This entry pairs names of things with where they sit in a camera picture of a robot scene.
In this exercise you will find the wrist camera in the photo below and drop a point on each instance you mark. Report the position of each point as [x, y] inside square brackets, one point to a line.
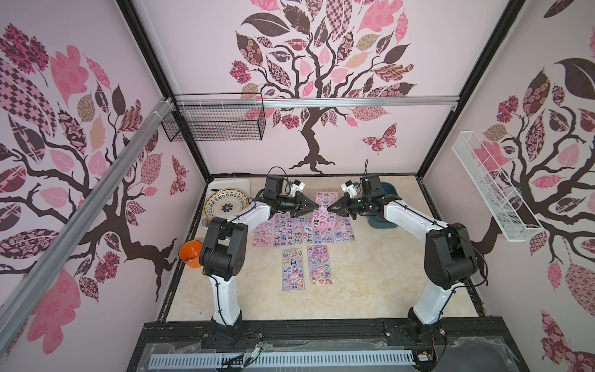
[296, 186]
[350, 188]

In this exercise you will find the aluminium rail back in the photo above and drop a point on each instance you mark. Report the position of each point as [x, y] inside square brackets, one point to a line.
[322, 102]

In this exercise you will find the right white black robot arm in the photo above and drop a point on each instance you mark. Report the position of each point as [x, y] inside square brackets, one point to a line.
[449, 258]

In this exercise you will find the patterned ceramic plate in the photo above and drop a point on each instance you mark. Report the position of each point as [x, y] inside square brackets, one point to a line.
[225, 203]

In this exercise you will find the orange cup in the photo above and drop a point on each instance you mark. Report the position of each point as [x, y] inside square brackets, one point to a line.
[190, 253]

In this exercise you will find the white wire shelf basket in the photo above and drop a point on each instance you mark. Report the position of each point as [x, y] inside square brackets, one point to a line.
[516, 221]

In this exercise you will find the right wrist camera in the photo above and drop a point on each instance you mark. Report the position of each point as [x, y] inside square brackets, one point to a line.
[350, 188]

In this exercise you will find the black wire basket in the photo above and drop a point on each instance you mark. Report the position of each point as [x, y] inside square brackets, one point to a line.
[216, 117]

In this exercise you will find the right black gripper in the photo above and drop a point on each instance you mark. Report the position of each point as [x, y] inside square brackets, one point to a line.
[352, 204]

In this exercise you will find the aluminium rail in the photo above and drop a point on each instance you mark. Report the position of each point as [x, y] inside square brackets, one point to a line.
[31, 289]
[322, 102]

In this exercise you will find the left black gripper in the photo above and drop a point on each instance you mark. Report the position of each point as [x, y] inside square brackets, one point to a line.
[300, 207]

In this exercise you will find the white slotted cable duct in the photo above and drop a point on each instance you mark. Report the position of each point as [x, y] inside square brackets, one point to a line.
[213, 361]

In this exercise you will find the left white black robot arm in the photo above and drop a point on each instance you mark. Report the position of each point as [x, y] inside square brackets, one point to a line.
[224, 246]

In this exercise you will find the character sticker sheet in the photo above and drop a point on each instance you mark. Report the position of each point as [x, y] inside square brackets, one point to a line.
[322, 216]
[343, 230]
[303, 230]
[283, 230]

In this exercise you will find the pink sticker sheet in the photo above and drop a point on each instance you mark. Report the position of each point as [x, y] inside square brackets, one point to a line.
[264, 234]

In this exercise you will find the teal plastic storage box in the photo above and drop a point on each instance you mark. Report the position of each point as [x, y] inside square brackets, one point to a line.
[382, 195]

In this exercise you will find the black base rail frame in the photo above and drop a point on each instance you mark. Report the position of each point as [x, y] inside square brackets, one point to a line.
[459, 344]

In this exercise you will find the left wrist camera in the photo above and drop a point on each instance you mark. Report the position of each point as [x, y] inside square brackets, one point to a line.
[296, 186]

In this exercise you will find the aluminium rail left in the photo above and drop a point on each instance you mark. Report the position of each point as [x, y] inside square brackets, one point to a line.
[31, 289]

